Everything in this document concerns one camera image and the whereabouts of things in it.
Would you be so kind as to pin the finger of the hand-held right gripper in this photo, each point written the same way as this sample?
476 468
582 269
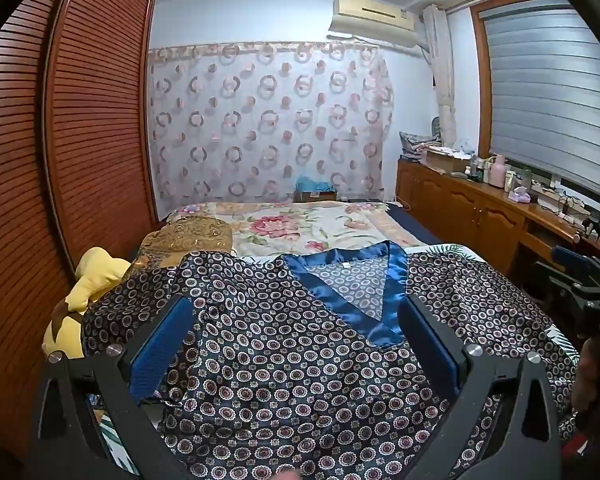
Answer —
575 258
555 275

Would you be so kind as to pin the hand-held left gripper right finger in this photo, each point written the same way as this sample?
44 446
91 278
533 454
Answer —
432 355

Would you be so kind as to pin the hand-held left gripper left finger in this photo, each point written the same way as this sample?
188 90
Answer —
160 355

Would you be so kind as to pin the patterned satin pajama top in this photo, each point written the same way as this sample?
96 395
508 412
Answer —
280 360

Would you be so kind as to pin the person's right hand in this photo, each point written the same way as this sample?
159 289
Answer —
592 370

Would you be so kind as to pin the black clamp stand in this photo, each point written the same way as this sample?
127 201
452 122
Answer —
594 225

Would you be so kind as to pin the leaf-print bedsheet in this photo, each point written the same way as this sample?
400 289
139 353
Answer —
569 345

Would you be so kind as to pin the pink tissue box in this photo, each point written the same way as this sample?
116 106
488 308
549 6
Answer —
520 195

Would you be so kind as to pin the yellow plush toy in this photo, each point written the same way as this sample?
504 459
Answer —
97 275

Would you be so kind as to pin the pink thermos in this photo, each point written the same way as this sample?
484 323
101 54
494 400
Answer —
497 172

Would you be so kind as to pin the wooden cabinet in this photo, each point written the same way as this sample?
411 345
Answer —
460 205

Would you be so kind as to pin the gold patterned pillow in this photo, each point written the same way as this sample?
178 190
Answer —
190 235

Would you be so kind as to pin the navy blue bed sheet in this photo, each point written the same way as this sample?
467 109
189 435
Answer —
415 225

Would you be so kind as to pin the long cardboard box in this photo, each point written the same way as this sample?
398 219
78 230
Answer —
445 160

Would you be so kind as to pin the floral blanket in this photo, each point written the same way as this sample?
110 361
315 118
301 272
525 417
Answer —
290 230

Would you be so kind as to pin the folded cloth stack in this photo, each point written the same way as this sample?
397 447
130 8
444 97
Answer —
415 145

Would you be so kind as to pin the blue plastic bag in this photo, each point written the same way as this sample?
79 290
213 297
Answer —
312 182

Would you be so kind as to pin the cream tied curtain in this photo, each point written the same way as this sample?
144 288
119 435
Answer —
442 85

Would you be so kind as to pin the wooden louvered wardrobe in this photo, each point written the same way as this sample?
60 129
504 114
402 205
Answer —
95 135

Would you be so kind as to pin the sheer circle-print curtain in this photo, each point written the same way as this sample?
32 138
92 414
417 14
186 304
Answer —
260 135

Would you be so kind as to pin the cream air conditioner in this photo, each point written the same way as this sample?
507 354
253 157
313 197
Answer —
370 17

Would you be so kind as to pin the wooden window frame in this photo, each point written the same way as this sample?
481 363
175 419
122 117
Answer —
481 85

